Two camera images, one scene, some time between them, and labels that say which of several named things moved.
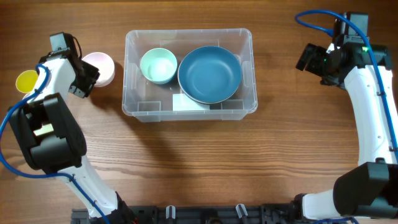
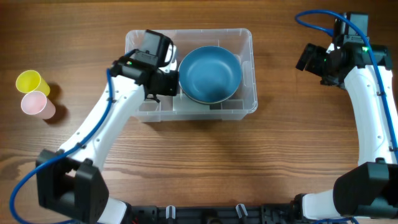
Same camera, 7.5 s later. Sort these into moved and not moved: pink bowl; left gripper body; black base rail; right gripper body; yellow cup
Moved: left gripper body; pink bowl
Not moved: right gripper body; yellow cup; black base rail
